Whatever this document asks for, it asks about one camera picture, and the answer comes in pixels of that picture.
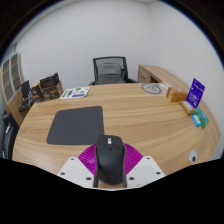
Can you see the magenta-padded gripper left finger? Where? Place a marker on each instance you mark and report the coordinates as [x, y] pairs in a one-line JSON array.
[[75, 170]]

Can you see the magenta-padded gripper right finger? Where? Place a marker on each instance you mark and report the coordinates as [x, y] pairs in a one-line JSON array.
[[143, 170]]

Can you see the black computer mouse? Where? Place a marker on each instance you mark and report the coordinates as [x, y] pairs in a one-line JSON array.
[[110, 161]]

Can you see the dark grey mouse pad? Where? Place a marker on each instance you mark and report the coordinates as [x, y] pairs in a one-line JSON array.
[[75, 126]]

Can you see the blue small pack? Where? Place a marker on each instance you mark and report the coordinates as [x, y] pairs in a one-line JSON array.
[[196, 120]]

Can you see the black armchair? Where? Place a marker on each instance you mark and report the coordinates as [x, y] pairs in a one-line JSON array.
[[6, 136]]

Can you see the tan flat box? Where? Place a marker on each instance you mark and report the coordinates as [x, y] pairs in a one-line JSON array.
[[186, 107]]

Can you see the printed paper sheet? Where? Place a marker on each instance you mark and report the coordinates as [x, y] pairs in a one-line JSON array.
[[74, 92]]

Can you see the green small pack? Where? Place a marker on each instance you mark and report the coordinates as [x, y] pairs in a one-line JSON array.
[[202, 117]]

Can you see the large brown cardboard box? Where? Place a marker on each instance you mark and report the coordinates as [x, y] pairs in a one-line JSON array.
[[51, 92]]

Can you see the round grey-white disc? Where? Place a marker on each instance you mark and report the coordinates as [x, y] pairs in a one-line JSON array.
[[150, 88]]

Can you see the orange cardboard box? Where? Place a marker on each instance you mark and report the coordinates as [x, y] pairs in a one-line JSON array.
[[176, 95]]

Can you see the small brown cardboard box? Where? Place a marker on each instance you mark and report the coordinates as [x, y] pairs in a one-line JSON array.
[[36, 94]]

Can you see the purple standing card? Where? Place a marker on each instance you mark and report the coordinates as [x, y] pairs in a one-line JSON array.
[[195, 93]]

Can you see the black box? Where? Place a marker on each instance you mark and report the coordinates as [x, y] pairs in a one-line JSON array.
[[49, 80]]

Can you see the small black swivel chair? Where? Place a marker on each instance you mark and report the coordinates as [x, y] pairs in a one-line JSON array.
[[25, 90]]

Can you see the wooden side desk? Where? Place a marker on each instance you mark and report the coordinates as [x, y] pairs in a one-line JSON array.
[[160, 74]]

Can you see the grey mesh office chair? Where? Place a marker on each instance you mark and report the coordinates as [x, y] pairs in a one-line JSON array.
[[110, 71]]

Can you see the wooden shelf unit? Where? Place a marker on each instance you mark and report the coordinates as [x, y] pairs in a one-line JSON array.
[[10, 81]]

